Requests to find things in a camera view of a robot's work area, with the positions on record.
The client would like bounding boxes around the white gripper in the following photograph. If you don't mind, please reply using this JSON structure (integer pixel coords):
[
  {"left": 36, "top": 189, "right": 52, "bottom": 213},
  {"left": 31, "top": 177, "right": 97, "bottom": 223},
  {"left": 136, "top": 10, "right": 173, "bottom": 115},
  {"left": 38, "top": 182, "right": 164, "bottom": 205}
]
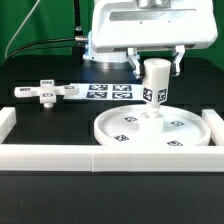
[{"left": 91, "top": 0, "right": 218, "bottom": 79}]

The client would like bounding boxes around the white round table top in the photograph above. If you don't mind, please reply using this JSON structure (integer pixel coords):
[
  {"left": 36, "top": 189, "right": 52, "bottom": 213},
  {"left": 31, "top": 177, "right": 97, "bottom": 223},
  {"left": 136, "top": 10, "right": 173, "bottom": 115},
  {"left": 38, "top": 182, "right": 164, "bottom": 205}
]
[{"left": 94, "top": 104, "right": 211, "bottom": 147}]

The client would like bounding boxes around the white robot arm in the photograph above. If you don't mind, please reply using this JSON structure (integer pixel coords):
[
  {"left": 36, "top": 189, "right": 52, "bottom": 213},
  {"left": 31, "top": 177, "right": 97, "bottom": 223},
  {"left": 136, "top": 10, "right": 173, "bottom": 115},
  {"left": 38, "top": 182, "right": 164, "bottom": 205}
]
[{"left": 84, "top": 0, "right": 218, "bottom": 77}]

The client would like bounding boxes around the white marker sheet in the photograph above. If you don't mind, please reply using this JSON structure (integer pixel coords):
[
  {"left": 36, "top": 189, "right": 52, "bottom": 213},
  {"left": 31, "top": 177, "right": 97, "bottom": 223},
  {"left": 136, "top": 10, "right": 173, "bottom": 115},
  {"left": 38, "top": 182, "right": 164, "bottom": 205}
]
[{"left": 64, "top": 83, "right": 142, "bottom": 101}]

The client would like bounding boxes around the white cross-shaped table base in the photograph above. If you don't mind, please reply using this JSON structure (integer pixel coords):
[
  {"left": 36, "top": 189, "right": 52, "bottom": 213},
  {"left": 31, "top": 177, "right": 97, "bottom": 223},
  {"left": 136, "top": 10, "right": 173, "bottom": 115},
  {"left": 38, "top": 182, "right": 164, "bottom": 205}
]
[{"left": 14, "top": 80, "right": 79, "bottom": 108}]

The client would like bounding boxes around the black cable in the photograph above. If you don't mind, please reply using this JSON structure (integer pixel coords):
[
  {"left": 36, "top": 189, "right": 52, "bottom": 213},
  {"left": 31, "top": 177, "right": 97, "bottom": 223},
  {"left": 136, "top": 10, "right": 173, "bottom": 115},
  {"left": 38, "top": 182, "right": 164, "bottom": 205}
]
[{"left": 1, "top": 36, "right": 90, "bottom": 66}]

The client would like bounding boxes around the grey cable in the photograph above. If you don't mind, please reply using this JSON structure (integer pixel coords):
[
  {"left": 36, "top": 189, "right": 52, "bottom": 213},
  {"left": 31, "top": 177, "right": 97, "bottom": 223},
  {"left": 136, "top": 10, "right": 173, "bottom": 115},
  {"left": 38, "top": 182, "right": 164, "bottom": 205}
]
[{"left": 4, "top": 0, "right": 42, "bottom": 60}]

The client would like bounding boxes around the white U-shaped fence frame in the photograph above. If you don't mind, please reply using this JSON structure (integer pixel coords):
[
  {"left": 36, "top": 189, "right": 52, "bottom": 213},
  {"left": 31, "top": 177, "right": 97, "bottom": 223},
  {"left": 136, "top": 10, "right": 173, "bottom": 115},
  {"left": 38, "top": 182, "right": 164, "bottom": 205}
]
[{"left": 0, "top": 107, "right": 224, "bottom": 172}]

